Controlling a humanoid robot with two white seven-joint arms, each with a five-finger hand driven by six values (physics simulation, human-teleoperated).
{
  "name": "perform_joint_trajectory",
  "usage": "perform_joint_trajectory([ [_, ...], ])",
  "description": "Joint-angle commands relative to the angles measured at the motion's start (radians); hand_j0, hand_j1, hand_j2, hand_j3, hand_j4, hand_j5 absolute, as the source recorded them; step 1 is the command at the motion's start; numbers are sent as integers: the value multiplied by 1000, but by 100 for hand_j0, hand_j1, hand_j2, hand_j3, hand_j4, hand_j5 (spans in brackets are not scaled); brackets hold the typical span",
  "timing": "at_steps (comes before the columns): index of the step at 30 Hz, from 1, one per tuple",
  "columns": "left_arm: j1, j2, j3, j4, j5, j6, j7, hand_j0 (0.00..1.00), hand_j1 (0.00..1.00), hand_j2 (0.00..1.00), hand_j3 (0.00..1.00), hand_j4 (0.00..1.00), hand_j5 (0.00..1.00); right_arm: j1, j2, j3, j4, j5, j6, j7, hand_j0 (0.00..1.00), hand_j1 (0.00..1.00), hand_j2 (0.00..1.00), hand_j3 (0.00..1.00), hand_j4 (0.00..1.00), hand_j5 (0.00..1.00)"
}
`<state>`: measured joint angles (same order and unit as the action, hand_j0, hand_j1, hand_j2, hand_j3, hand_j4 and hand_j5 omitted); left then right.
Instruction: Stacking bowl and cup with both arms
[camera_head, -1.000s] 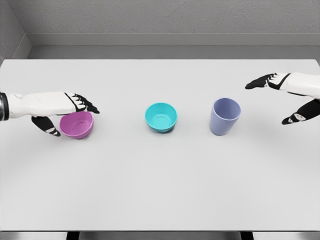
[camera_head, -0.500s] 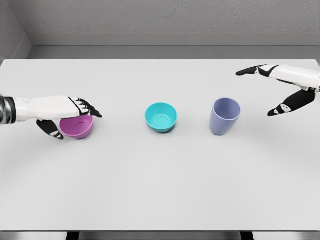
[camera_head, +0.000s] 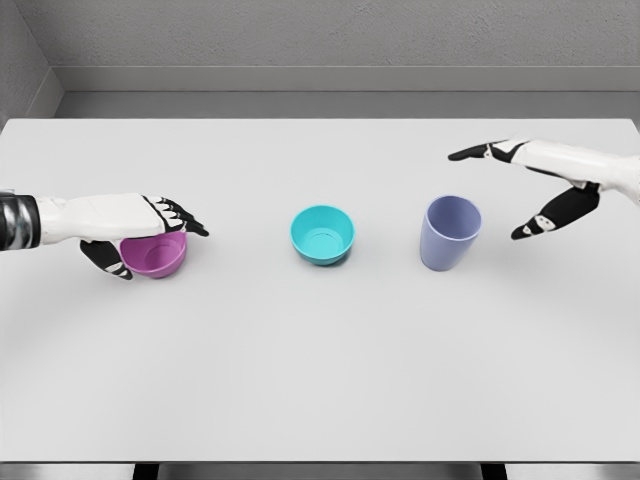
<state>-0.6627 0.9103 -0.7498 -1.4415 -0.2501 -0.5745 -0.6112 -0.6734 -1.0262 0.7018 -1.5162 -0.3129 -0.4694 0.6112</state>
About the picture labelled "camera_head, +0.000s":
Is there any purple bowl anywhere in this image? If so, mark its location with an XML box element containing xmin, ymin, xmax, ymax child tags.
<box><xmin>118</xmin><ymin>230</ymin><xmax>189</xmax><ymax>280</ymax></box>

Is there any turquoise bowl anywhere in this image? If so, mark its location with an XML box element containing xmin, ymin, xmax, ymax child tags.
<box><xmin>289</xmin><ymin>204</ymin><xmax>356</xmax><ymax>268</ymax></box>

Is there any lavender cup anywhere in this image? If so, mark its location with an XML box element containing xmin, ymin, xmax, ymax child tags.
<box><xmin>419</xmin><ymin>195</ymin><xmax>483</xmax><ymax>273</ymax></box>

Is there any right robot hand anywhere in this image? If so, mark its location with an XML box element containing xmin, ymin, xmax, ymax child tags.
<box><xmin>447</xmin><ymin>136</ymin><xmax>612</xmax><ymax>242</ymax></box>

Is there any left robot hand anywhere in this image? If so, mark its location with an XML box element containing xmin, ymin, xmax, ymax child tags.
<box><xmin>68</xmin><ymin>192</ymin><xmax>210</xmax><ymax>282</ymax></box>

